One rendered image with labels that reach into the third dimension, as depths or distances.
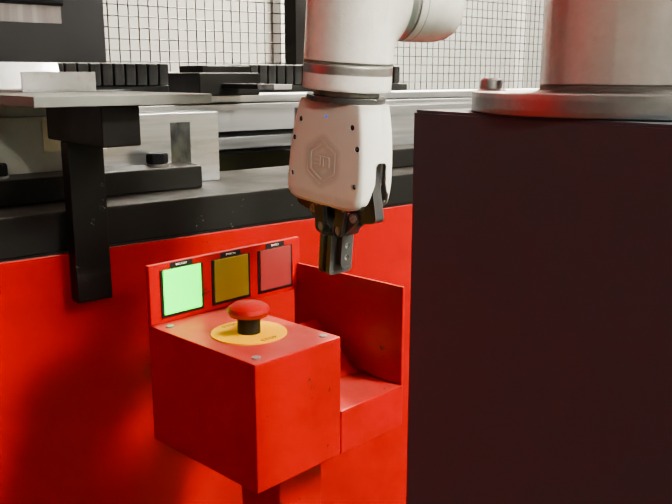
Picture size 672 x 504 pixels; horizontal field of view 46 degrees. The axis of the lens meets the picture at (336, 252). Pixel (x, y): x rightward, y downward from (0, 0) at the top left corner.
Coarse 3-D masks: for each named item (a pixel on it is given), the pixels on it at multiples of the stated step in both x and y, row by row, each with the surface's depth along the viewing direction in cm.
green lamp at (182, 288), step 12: (168, 276) 78; (180, 276) 79; (192, 276) 80; (168, 288) 78; (180, 288) 79; (192, 288) 80; (168, 300) 78; (180, 300) 80; (192, 300) 81; (168, 312) 79
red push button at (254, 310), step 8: (232, 304) 75; (240, 304) 75; (248, 304) 74; (256, 304) 75; (264, 304) 75; (232, 312) 74; (240, 312) 73; (248, 312) 73; (256, 312) 74; (264, 312) 74; (240, 320) 75; (248, 320) 74; (256, 320) 75; (240, 328) 75; (248, 328) 74; (256, 328) 75
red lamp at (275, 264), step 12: (264, 252) 87; (276, 252) 88; (288, 252) 89; (264, 264) 87; (276, 264) 88; (288, 264) 90; (264, 276) 87; (276, 276) 88; (288, 276) 90; (264, 288) 87
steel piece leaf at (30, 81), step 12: (24, 72) 87; (36, 72) 88; (48, 72) 88; (60, 72) 89; (72, 72) 90; (84, 72) 91; (24, 84) 87; (36, 84) 88; (48, 84) 89; (60, 84) 90; (72, 84) 90; (84, 84) 91
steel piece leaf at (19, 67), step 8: (0, 64) 95; (8, 64) 96; (16, 64) 96; (24, 64) 97; (32, 64) 98; (40, 64) 98; (48, 64) 99; (56, 64) 99; (0, 72) 95; (8, 72) 95; (16, 72) 96; (0, 80) 95; (8, 80) 95; (16, 80) 96; (0, 88) 94; (8, 88) 95; (16, 88) 96
